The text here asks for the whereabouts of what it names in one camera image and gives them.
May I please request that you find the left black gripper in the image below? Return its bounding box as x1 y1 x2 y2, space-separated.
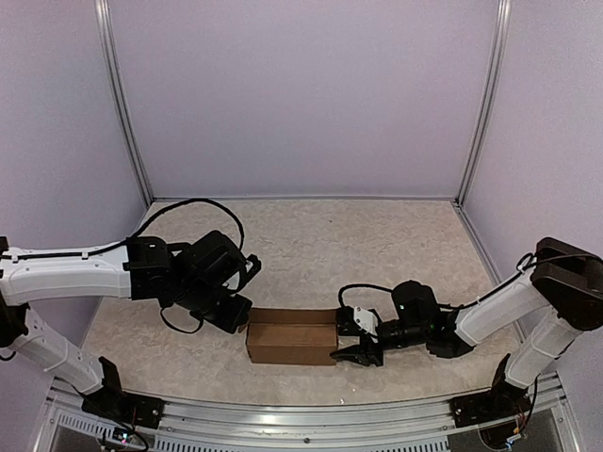
174 281 253 336

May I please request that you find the right aluminium frame post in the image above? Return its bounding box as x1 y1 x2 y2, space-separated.
455 0 512 210

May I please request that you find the brown cardboard box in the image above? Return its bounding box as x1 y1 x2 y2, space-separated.
239 308 338 366

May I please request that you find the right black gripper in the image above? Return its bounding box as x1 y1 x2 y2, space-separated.
330 319 428 367

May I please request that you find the front aluminium rail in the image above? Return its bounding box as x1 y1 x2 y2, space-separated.
29 373 586 451

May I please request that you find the left black camera cable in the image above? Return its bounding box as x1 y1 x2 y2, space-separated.
0 198 247 265

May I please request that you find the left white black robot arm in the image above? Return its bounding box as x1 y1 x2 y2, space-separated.
1 231 261 419

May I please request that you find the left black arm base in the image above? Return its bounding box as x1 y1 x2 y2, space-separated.
82 357 166 429

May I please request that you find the aluminium frame post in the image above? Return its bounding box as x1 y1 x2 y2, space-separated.
455 0 512 210
94 0 154 207

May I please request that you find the right black camera cable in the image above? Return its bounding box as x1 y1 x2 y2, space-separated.
337 251 603 321

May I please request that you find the black camera cable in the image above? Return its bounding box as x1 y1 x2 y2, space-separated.
0 198 247 265
337 251 603 321

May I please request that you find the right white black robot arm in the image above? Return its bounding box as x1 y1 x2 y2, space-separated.
331 237 602 418

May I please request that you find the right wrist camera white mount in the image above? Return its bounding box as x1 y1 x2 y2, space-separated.
352 307 379 339

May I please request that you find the left aluminium frame post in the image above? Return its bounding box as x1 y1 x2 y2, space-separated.
94 0 154 207

